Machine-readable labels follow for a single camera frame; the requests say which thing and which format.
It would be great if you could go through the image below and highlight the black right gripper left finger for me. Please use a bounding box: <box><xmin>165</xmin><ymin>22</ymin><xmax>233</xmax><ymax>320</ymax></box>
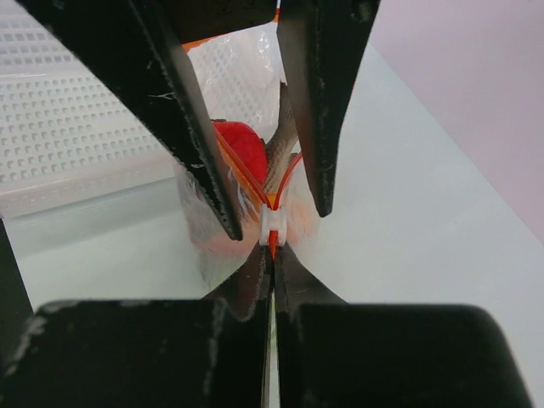
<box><xmin>1</xmin><ymin>246</ymin><xmax>272</xmax><ymax>407</ymax></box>

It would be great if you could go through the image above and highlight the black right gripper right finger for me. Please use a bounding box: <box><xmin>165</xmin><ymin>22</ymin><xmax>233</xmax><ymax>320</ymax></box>
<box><xmin>274</xmin><ymin>246</ymin><xmax>533</xmax><ymax>407</ymax></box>

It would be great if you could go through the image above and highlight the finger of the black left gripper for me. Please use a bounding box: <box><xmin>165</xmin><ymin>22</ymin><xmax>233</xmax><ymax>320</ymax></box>
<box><xmin>16</xmin><ymin>0</ymin><xmax>244</xmax><ymax>242</ymax></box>
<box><xmin>277</xmin><ymin>0</ymin><xmax>380</xmax><ymax>218</ymax></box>

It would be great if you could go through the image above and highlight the clear zip top bag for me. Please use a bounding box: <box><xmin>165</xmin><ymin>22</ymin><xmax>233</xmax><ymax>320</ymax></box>
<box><xmin>175</xmin><ymin>15</ymin><xmax>320</xmax><ymax>290</ymax></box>

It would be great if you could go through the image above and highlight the grey toy fish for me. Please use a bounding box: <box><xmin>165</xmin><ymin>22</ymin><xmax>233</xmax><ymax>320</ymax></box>
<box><xmin>263</xmin><ymin>81</ymin><xmax>298</xmax><ymax>195</ymax></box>

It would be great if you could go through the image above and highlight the red toy apple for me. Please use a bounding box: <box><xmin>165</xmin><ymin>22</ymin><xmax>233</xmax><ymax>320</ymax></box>
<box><xmin>212</xmin><ymin>119</ymin><xmax>268</xmax><ymax>186</ymax></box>

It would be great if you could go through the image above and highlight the white perforated plastic basket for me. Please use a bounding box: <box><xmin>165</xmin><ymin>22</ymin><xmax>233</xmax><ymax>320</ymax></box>
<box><xmin>0</xmin><ymin>8</ymin><xmax>281</xmax><ymax>220</ymax></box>

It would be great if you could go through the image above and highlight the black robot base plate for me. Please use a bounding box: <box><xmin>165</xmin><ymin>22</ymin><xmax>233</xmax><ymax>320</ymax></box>
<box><xmin>1</xmin><ymin>222</ymin><xmax>33</xmax><ymax>368</ymax></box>

